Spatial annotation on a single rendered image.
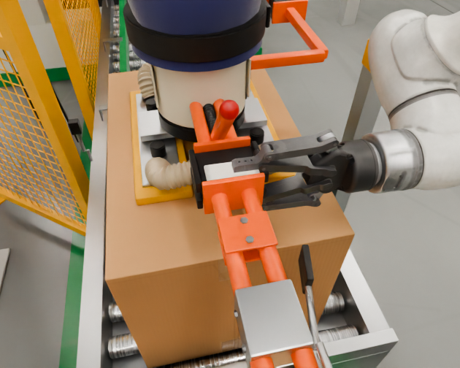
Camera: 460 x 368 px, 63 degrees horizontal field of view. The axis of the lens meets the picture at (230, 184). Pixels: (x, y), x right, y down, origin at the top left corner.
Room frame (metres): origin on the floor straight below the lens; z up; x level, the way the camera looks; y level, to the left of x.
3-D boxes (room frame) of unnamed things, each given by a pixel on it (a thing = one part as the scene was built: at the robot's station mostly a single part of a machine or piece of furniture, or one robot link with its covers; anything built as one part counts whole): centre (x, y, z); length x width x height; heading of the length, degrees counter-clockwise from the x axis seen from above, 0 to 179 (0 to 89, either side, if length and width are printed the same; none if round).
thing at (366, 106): (0.92, -0.40, 0.50); 0.07 x 0.07 x 1.00; 12
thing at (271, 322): (0.16, -0.04, 1.07); 0.07 x 0.07 x 0.04; 12
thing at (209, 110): (0.49, 0.03, 1.08); 0.07 x 0.02 x 0.02; 12
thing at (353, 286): (1.47, -0.11, 0.50); 2.31 x 0.05 x 0.19; 12
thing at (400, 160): (0.40, -0.23, 1.07); 0.09 x 0.06 x 0.09; 12
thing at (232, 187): (0.37, 0.00, 1.08); 0.10 x 0.08 x 0.06; 102
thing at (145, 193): (0.59, 0.15, 0.97); 0.34 x 0.10 x 0.05; 12
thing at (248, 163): (0.36, -0.03, 1.12); 0.05 x 0.01 x 0.03; 102
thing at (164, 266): (0.61, 0.05, 0.75); 0.60 x 0.40 x 0.40; 12
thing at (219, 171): (0.35, 0.00, 1.10); 0.07 x 0.03 x 0.01; 102
